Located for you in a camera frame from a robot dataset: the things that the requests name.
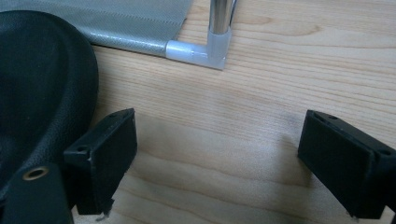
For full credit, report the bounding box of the grey mesh fabric panel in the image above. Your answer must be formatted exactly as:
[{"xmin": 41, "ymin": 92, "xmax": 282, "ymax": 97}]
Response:
[{"xmin": 0, "ymin": 0, "xmax": 194, "ymax": 58}]

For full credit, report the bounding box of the black faux leather bag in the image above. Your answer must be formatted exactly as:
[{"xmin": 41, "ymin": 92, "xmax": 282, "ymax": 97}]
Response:
[{"xmin": 0, "ymin": 9, "xmax": 100, "ymax": 200}]

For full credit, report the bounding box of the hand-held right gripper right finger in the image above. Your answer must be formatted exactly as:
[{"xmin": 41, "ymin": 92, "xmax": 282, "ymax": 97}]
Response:
[{"xmin": 297, "ymin": 108, "xmax": 396, "ymax": 220}]

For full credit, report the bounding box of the white plastic corner joint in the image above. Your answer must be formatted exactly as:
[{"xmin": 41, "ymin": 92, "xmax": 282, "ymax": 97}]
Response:
[{"xmin": 164, "ymin": 28, "xmax": 233, "ymax": 71}]

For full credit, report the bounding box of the chrome metal tube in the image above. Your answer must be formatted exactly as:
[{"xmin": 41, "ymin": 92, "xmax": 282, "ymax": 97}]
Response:
[{"xmin": 208, "ymin": 0, "xmax": 238, "ymax": 35}]

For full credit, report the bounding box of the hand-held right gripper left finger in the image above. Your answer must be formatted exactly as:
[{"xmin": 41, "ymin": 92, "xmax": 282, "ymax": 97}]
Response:
[{"xmin": 63, "ymin": 107, "xmax": 138, "ymax": 217}]

